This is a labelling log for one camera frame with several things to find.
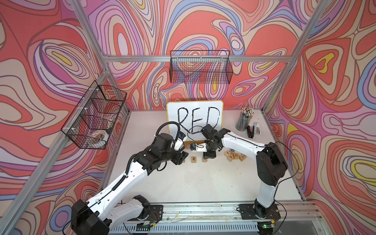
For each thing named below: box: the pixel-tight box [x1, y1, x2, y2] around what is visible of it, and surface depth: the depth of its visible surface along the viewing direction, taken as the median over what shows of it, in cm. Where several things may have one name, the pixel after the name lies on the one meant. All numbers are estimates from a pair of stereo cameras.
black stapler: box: [246, 125, 255, 139], surface depth 106 cm
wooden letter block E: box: [190, 156, 197, 164], surface depth 93 cm
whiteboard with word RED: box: [166, 100, 224, 142], surface depth 90 cm
